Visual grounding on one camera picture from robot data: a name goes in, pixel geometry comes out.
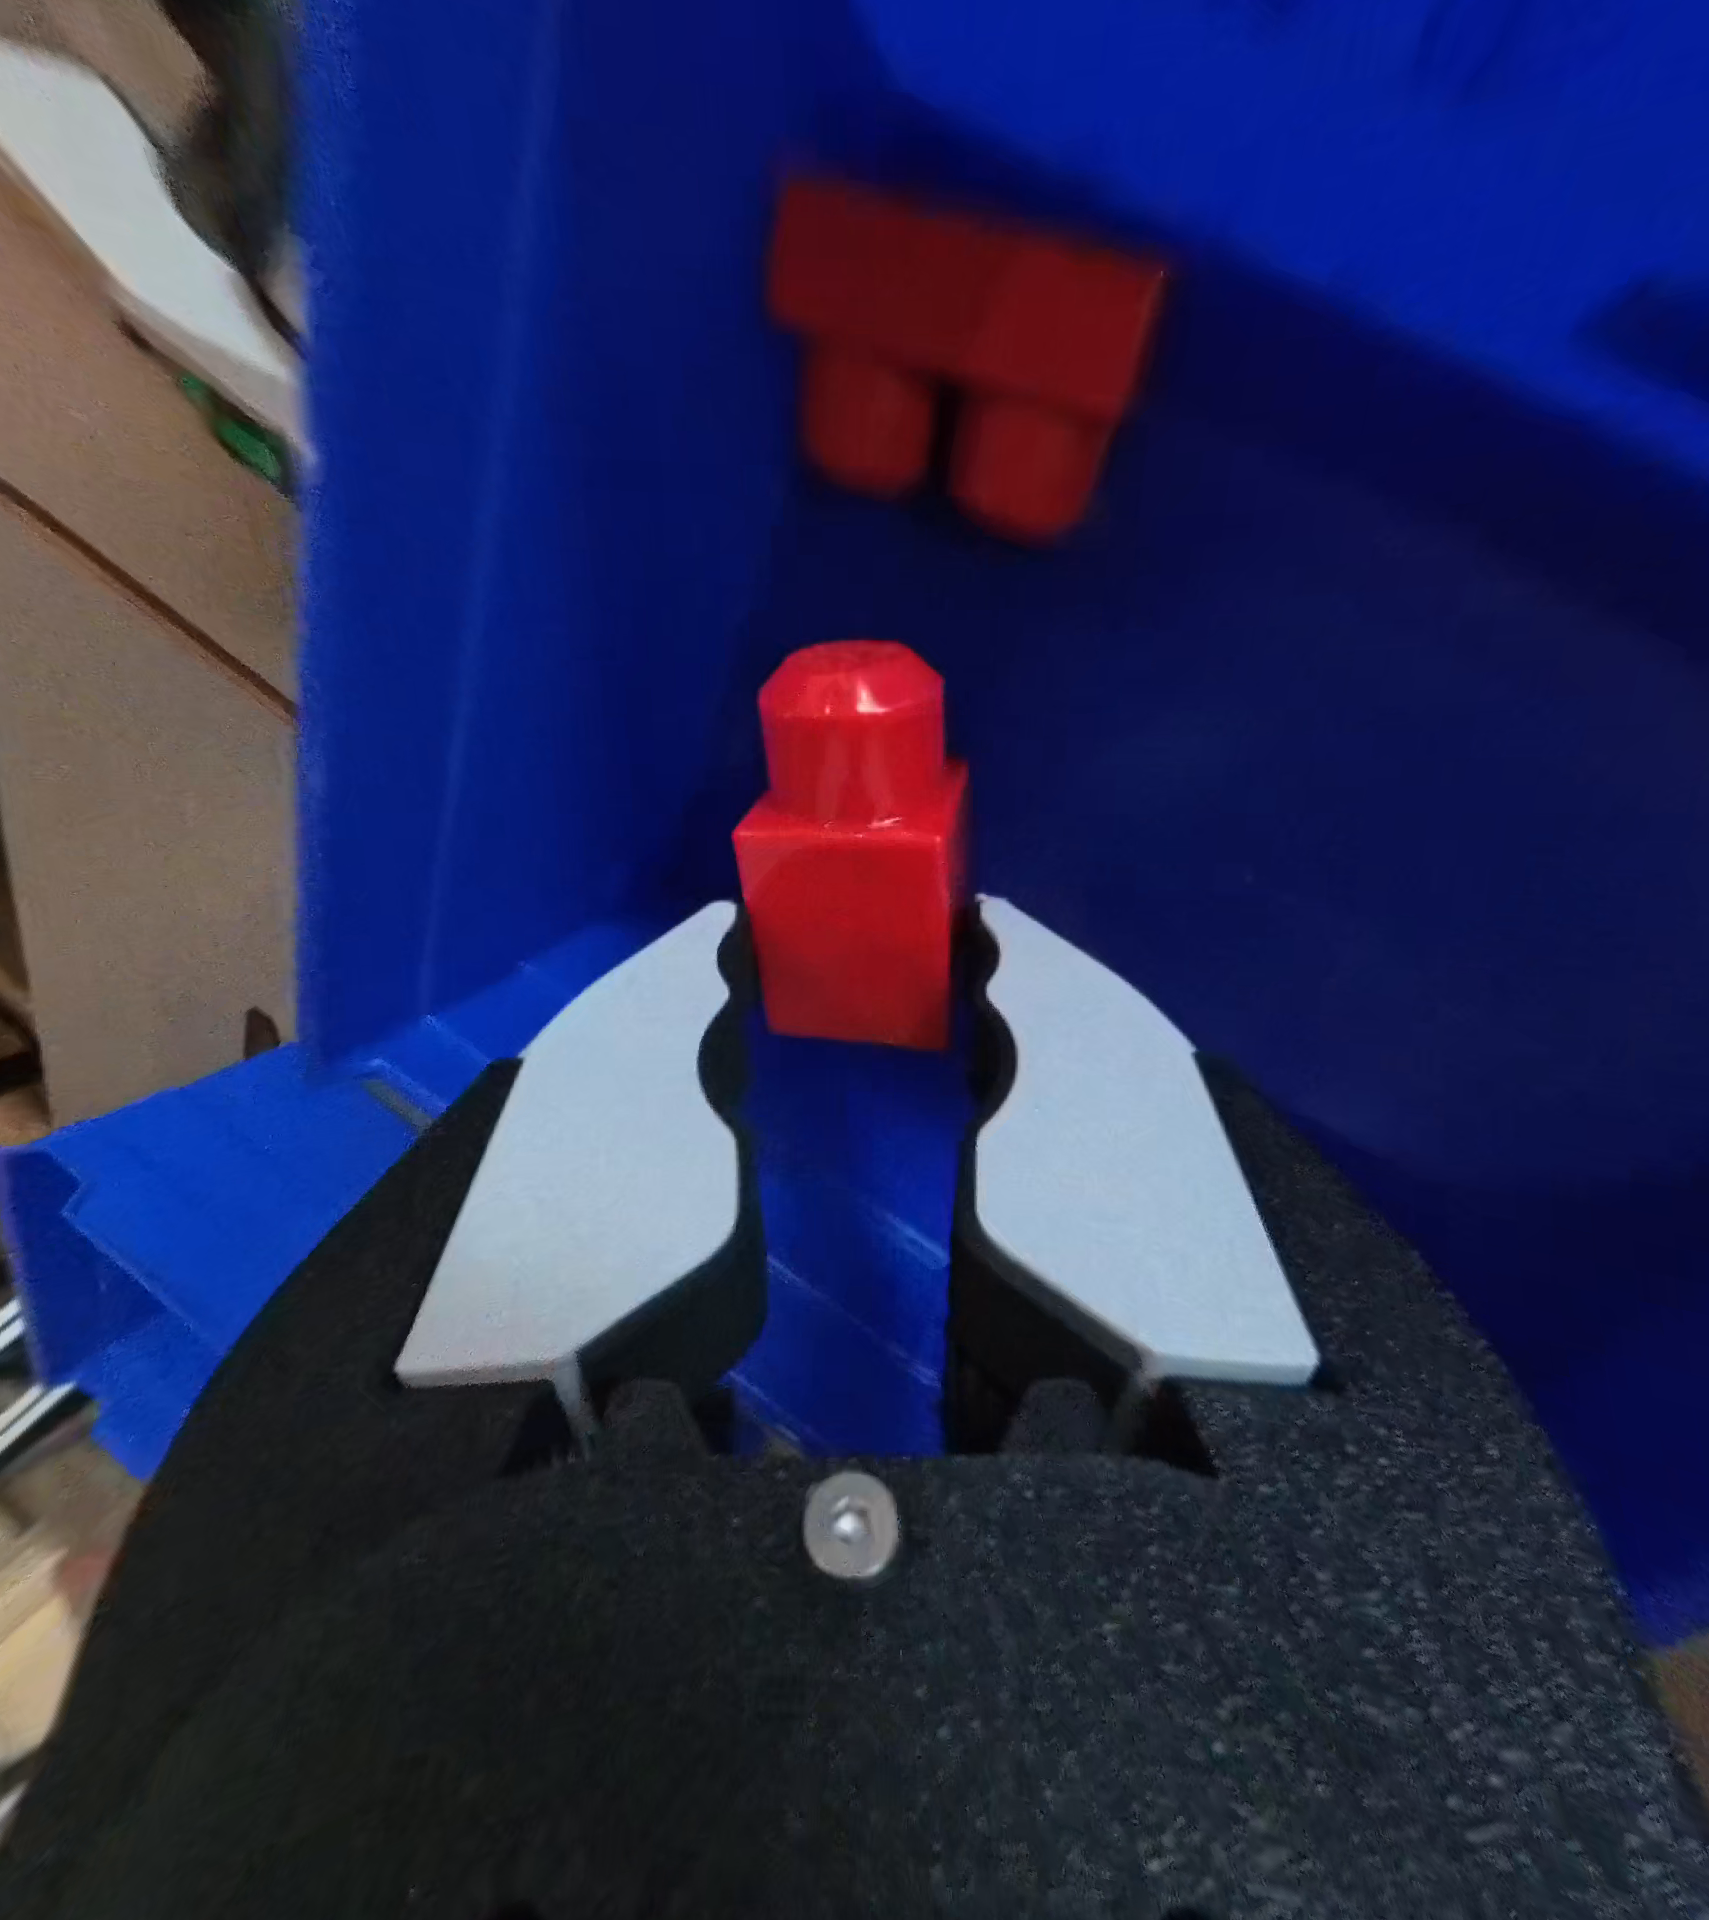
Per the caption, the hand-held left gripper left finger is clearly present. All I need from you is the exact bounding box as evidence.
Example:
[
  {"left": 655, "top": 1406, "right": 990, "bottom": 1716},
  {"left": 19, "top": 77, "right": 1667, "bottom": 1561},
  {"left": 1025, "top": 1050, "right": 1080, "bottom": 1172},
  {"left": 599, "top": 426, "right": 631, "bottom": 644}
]
[{"left": 397, "top": 899, "right": 772, "bottom": 1392}]

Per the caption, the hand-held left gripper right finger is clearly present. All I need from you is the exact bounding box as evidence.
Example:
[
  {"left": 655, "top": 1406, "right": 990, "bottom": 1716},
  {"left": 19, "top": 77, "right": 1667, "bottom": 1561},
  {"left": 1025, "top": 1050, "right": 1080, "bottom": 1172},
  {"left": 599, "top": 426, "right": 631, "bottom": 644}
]
[{"left": 951, "top": 894, "right": 1327, "bottom": 1392}]

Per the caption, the blue bin with white label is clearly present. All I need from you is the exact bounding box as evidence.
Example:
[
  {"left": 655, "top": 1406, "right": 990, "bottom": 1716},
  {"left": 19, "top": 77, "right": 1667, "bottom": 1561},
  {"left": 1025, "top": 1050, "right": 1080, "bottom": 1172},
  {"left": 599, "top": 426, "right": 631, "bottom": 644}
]
[{"left": 0, "top": 909, "right": 736, "bottom": 1478}]

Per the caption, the blue plastic storage bin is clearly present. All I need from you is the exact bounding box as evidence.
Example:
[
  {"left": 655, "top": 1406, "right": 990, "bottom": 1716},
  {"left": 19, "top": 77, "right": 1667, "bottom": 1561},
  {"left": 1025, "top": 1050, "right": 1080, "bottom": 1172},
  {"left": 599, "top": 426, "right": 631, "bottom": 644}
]
[{"left": 291, "top": 0, "right": 1709, "bottom": 1651}]

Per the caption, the red single-stud mega block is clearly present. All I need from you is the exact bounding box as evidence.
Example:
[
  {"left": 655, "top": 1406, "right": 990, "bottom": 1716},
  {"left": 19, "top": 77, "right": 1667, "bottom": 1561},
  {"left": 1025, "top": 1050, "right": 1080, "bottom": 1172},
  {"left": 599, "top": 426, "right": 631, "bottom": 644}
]
[{"left": 728, "top": 635, "right": 979, "bottom": 1055}]

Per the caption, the red two-stud mega block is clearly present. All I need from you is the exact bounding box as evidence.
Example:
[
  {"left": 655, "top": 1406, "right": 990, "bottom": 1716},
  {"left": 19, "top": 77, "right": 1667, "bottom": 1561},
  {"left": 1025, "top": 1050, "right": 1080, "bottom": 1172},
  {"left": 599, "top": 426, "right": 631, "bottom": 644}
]
[{"left": 762, "top": 172, "right": 1176, "bottom": 545}]

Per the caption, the white plastic part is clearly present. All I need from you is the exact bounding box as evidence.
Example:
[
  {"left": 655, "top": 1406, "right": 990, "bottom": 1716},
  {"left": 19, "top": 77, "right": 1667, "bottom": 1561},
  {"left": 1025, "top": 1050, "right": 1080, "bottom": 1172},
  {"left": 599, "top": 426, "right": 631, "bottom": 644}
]
[{"left": 0, "top": 28, "right": 311, "bottom": 456}]

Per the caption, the green-handled screwdriver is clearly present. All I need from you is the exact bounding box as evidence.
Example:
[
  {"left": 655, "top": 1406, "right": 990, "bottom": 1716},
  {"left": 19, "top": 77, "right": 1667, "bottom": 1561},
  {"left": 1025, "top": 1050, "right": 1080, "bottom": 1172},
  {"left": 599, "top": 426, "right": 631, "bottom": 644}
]
[{"left": 194, "top": 389, "right": 304, "bottom": 500}]

